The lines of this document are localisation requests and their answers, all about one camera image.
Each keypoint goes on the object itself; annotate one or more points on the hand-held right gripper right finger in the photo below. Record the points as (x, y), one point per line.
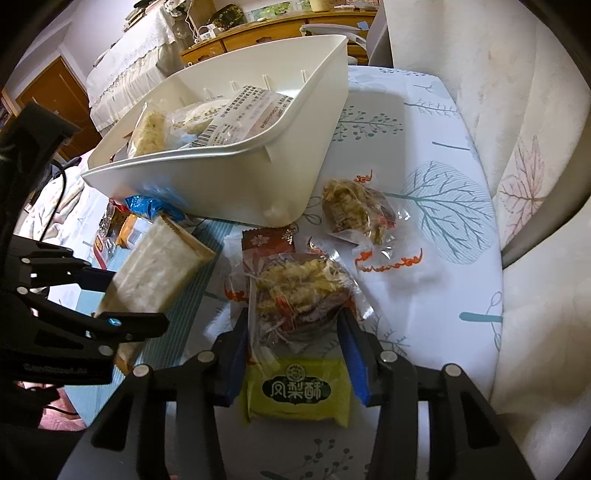
(355, 369)

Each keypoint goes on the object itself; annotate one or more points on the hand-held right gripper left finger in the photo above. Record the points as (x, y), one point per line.
(233, 369)

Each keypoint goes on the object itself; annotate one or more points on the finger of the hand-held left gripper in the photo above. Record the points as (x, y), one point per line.
(124, 325)
(87, 277)

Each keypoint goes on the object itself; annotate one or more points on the large pale yellow cake packet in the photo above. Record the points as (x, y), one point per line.
(152, 272)

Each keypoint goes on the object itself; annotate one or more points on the meat floss snack packet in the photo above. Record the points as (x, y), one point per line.
(355, 210)
(295, 286)

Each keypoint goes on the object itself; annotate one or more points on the yellow snack bits packet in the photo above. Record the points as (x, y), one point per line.
(147, 131)

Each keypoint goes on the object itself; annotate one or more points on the white plastic storage bin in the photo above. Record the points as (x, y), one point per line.
(221, 184)

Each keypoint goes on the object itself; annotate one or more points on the clear packet with barcode label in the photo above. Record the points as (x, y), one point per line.
(194, 120)

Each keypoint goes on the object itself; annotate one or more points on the clear packet with text label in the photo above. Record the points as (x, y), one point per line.
(258, 108)

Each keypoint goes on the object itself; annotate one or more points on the orange snack packet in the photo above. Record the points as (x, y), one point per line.
(127, 230)

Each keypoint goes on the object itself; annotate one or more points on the green pastry packet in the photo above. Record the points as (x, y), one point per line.
(295, 392)

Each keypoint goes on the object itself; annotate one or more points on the dark red snack packet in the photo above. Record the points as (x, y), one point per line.
(111, 217)

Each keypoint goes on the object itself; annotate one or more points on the floral fleece blanket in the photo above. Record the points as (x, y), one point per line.
(69, 203)

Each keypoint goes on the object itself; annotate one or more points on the teal striped placemat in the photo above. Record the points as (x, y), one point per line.
(203, 295)

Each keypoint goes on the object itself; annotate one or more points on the blue foil snack packet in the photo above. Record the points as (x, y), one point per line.
(145, 205)

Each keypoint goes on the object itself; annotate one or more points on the brown snowflake print packet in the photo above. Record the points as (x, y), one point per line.
(265, 240)

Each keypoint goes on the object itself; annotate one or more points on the wooden door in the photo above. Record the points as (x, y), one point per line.
(51, 87)

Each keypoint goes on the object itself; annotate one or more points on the lace covered piano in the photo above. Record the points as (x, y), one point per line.
(129, 50)

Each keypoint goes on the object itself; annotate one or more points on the tree print tablecloth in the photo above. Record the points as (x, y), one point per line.
(415, 138)

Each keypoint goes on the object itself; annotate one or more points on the stack of books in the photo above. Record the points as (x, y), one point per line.
(141, 14)

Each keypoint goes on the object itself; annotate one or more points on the white power strip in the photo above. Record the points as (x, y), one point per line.
(205, 33)

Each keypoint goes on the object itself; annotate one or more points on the white leaf print curtain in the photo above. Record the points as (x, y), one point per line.
(531, 138)

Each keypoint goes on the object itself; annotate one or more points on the wooden desk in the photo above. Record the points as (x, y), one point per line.
(258, 34)

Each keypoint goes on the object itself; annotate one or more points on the dark floral bag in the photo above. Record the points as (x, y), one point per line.
(224, 13)

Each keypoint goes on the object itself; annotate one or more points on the grey office chair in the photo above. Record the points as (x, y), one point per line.
(381, 41)

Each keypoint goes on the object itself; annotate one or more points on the cream cup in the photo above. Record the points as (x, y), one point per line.
(318, 4)

